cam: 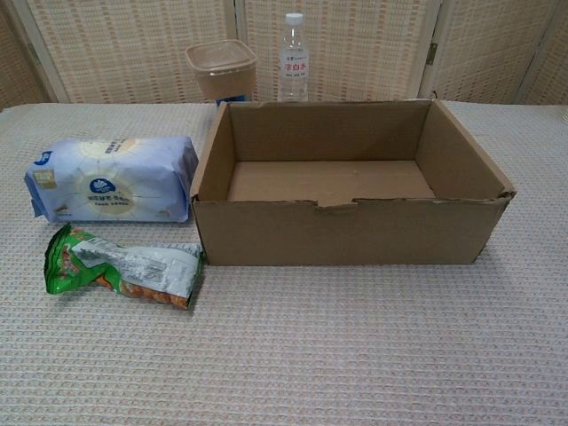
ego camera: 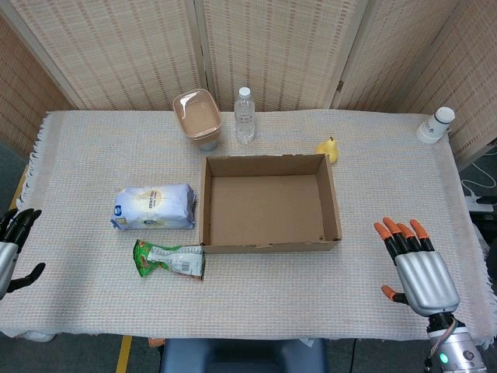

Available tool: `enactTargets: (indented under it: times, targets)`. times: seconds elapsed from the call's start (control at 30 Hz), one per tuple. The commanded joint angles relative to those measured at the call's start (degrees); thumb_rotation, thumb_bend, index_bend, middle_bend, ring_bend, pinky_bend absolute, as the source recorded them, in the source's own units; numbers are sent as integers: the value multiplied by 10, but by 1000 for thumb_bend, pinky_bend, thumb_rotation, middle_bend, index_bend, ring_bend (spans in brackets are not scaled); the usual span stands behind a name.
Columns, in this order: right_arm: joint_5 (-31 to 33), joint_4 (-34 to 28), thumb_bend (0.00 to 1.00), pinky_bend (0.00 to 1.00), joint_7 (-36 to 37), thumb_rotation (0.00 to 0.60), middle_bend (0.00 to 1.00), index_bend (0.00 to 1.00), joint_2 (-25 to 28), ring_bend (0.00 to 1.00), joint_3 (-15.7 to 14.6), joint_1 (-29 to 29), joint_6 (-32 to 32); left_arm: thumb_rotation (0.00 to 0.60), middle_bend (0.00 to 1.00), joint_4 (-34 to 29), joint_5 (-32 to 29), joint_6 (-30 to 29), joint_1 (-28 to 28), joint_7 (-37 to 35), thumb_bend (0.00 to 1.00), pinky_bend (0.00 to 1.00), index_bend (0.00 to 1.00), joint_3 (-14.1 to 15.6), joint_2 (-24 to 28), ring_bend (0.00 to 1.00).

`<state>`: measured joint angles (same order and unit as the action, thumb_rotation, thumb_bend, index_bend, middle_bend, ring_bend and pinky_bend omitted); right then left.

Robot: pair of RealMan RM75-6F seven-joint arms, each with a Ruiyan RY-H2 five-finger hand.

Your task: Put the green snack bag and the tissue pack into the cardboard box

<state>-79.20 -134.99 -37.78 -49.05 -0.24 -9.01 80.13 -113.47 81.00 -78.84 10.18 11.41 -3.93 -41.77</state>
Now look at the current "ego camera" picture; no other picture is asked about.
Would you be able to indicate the brown cardboard box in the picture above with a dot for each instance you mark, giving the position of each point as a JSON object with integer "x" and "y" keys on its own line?
{"x": 268, "y": 202}

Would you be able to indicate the woven beige tablecloth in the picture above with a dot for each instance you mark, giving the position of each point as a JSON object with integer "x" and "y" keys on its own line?
{"x": 97, "y": 163}

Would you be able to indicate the brown lidded food container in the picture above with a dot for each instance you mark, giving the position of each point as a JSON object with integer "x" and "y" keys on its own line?
{"x": 198, "y": 118}

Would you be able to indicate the green snack packet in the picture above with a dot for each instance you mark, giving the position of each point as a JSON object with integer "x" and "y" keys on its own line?
{"x": 171, "y": 261}

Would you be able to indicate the left silver black-fingered robot hand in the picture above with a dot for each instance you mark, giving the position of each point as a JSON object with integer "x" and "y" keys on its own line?
{"x": 5, "y": 252}

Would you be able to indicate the white plastic jar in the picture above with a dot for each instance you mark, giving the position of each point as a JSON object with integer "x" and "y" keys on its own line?
{"x": 435, "y": 125}

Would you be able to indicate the clear plastic water bottle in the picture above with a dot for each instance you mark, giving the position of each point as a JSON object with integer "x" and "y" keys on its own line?
{"x": 245, "y": 116}

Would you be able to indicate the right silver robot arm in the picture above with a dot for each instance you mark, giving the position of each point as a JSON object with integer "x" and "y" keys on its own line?
{"x": 452, "y": 342}

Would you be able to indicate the yellow pear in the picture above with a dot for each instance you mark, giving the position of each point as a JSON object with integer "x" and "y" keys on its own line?
{"x": 328, "y": 149}

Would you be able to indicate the white power strip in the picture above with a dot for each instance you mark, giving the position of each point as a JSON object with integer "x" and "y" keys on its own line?
{"x": 478, "y": 203}

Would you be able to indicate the blue-and-white bag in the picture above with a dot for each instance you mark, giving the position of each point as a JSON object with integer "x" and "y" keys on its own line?
{"x": 155, "y": 206}

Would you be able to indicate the right silver orange-tipped robot hand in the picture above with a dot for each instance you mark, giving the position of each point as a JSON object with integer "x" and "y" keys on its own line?
{"x": 423, "y": 277}

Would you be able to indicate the blue padded chair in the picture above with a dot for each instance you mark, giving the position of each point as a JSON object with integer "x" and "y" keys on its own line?
{"x": 242, "y": 355}

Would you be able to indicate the bamboo folding screen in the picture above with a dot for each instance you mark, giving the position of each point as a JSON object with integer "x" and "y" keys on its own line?
{"x": 272, "y": 50}

